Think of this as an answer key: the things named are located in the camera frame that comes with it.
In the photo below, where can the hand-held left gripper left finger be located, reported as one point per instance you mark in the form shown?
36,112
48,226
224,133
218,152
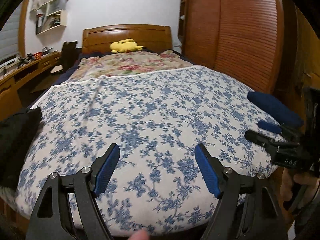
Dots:
107,170

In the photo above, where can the pink floral quilt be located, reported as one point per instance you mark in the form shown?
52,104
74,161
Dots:
130,62

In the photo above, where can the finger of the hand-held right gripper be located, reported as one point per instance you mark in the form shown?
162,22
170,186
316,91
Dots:
268,126
260,140

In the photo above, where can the brown wooden door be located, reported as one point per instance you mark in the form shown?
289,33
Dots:
300,50

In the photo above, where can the dark blue bed sheet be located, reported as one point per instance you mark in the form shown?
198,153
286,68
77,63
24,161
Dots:
67,72

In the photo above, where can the wooden louvered wardrobe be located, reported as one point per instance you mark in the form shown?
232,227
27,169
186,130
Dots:
237,30

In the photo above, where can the person's right hand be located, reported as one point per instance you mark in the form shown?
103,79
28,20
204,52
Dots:
286,185

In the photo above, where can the black garment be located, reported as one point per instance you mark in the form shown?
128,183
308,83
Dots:
17,142

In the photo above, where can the red basket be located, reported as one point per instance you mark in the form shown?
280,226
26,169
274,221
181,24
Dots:
38,55

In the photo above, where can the navy blue suit jacket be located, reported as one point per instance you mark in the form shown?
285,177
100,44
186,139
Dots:
275,107

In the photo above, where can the grey window blind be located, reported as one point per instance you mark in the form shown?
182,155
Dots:
8,40

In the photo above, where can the blue floral bed sheet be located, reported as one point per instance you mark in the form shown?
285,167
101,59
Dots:
150,120

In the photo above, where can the person's left hand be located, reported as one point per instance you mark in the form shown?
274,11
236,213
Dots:
140,236

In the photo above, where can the black clamp tool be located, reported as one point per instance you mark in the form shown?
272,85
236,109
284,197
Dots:
27,59

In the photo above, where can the wooden bed headboard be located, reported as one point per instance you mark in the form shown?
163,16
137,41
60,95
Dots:
100,37

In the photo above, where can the wooden desk with cabinets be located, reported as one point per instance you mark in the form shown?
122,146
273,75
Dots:
15,85

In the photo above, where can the yellow plush toy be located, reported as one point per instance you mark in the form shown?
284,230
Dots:
125,46

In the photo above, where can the dark desk chair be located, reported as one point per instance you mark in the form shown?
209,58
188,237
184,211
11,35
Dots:
68,55

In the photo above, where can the metal pot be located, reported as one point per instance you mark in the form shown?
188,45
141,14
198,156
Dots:
46,49

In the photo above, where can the black binder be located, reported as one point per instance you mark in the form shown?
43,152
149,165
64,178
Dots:
39,26

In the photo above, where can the white wall shelf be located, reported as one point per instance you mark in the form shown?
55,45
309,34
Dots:
62,17

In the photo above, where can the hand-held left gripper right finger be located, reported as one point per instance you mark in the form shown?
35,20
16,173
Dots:
207,172

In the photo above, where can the wooden window frame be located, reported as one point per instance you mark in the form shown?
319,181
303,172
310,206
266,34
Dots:
23,30

